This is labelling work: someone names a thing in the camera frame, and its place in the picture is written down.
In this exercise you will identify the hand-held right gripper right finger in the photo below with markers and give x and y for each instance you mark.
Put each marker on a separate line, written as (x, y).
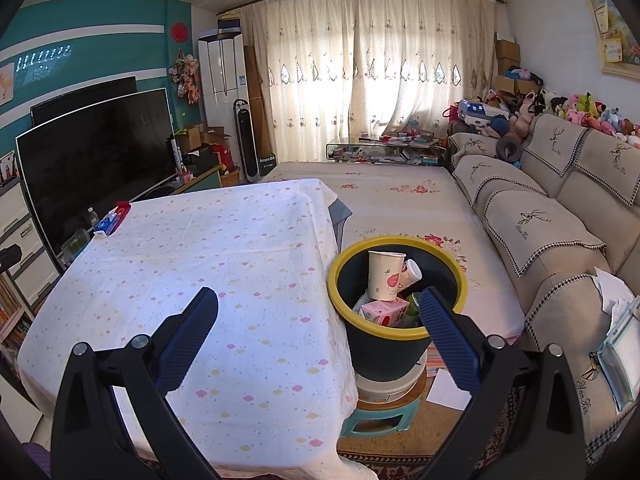
(450, 345)

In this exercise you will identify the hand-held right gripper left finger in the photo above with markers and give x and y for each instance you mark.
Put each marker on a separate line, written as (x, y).
(187, 345)

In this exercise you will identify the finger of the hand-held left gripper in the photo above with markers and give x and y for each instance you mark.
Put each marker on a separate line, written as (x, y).
(9, 257)

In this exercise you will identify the green drink can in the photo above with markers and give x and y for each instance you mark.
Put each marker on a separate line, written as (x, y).
(412, 307)

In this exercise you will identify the yellow-rimmed black trash bin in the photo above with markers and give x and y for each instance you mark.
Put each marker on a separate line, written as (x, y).
(390, 355)

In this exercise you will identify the pink carton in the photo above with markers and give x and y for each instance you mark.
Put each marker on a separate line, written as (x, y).
(385, 312)

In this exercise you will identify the white pink-print paper cup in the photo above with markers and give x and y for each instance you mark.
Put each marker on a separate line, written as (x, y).
(411, 272)
(384, 270)

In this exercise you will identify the white drawer unit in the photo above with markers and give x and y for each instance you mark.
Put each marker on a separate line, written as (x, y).
(37, 280)

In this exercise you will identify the white paper sheet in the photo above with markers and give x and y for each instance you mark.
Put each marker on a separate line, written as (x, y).
(445, 392)

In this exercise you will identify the clear container with green contents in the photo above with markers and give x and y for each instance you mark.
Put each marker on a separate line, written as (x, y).
(75, 245)

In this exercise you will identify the shelf of books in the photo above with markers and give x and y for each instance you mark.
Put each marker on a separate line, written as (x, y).
(15, 325)

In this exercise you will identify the white bucket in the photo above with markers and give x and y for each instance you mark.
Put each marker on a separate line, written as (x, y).
(390, 390)

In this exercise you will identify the white dotted tablecloth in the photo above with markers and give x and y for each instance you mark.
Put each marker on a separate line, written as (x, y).
(200, 260)

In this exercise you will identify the clear water bottle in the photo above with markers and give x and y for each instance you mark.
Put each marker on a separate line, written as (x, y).
(92, 220)

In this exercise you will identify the blue tissue pack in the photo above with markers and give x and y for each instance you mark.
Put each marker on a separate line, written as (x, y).
(105, 226)

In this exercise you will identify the teal plastic stool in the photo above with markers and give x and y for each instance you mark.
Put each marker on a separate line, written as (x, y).
(380, 425)

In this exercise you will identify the large curved black television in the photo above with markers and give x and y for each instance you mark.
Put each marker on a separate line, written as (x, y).
(95, 170)

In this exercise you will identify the red flat packet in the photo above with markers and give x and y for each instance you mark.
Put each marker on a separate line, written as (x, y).
(121, 206)

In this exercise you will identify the floral floor mat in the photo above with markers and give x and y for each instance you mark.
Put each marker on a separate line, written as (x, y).
(400, 210)

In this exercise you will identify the grey cloth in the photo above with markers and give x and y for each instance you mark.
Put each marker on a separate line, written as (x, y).
(342, 215)

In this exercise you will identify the pale green tissue pack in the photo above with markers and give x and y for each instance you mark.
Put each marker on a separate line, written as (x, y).
(620, 355)

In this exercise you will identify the wicker basket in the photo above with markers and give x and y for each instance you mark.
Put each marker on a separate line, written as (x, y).
(230, 179)

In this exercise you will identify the crumpled white paper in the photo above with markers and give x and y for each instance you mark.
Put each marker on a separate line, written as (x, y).
(612, 287)

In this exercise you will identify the beige sofa with deer covers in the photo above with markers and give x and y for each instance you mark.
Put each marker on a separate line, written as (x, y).
(550, 200)

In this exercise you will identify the black box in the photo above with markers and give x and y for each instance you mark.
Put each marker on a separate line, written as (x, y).
(200, 160)

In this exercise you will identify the red bag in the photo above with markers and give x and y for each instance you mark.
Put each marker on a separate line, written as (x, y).
(223, 157)

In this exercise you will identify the grey neck pillow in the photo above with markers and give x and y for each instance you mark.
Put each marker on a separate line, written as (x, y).
(502, 149)

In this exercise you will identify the glass coffee table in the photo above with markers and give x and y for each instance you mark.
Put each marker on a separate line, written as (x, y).
(385, 152)

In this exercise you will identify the open cardboard box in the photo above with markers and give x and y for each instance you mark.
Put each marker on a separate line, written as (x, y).
(192, 135)

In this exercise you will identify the black tower fan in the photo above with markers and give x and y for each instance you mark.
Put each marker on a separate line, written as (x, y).
(246, 135)

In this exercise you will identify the star-patterned bag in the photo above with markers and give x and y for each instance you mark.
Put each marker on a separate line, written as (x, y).
(477, 112)

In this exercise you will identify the large pink plush toy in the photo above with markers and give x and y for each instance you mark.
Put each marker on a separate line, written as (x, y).
(524, 117)

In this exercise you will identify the hanging flower decoration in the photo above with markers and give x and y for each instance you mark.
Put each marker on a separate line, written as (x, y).
(186, 77)

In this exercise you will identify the leaning cardboard sheet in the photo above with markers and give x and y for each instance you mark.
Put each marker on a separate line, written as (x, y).
(254, 95)

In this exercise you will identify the white standing air conditioner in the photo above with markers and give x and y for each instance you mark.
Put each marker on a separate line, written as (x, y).
(220, 85)

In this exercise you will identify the row of plush toys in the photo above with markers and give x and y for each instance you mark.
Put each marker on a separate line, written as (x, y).
(590, 112)

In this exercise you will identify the cream embroidered curtains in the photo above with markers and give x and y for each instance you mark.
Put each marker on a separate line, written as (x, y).
(375, 60)

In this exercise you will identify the stack of cardboard boxes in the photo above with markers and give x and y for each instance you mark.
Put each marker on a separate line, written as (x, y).
(506, 50)

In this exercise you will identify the framed flower painting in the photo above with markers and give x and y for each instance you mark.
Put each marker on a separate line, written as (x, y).
(615, 30)

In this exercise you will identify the wall poster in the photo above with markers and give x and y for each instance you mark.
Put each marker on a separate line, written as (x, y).
(6, 85)

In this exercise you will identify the red round wall ornament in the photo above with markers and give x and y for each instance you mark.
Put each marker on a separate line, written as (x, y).
(178, 31)

